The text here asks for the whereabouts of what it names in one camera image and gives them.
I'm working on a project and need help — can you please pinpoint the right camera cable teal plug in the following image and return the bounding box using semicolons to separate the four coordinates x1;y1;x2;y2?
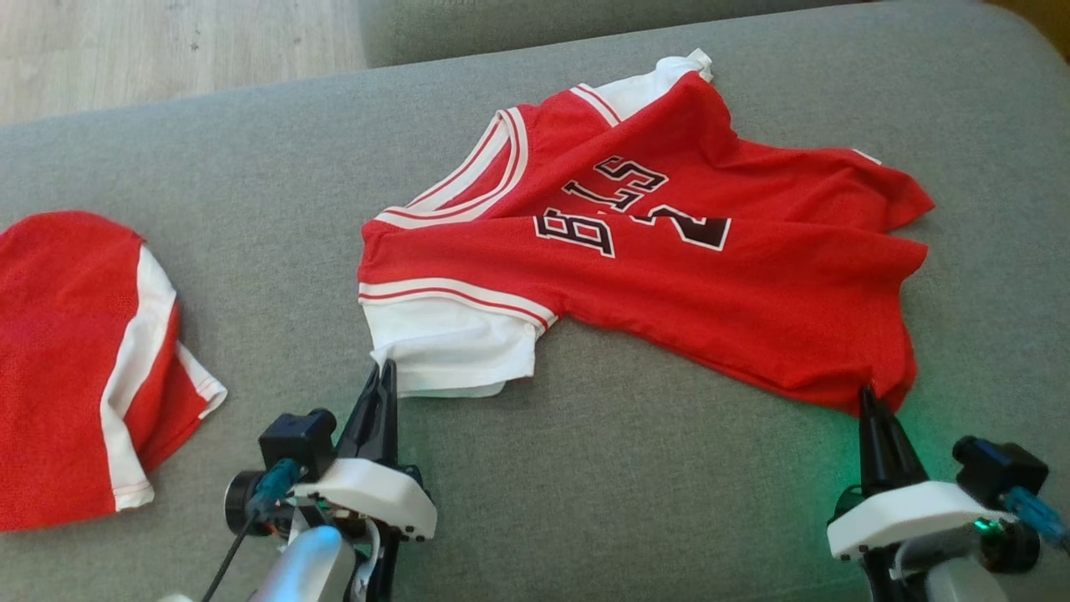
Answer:
999;487;1070;554

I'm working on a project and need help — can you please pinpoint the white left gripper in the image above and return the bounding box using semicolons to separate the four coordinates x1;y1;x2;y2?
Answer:
288;360;439;602

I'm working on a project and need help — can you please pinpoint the camera cable teal plug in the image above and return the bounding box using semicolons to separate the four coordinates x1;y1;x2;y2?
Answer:
199;457;303;602
999;487;1070;554

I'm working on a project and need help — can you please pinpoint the left camera cable teal plug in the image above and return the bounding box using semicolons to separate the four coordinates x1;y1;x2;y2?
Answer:
199;457;303;602

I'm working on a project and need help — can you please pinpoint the red basketball jersey white trim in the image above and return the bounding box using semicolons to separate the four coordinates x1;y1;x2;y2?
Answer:
357;48;936;417

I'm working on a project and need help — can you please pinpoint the grey sofa cushion with seam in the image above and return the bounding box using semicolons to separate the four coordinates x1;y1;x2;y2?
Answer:
358;0;880;70

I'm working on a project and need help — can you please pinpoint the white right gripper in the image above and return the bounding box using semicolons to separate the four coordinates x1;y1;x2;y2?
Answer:
826;383;1017;602

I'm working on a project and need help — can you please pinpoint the yellow cushion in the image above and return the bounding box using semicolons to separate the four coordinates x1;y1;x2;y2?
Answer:
985;0;1070;64

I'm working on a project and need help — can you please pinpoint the red shorts white side stripe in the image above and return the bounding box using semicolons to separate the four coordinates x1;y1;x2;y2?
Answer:
0;210;229;533

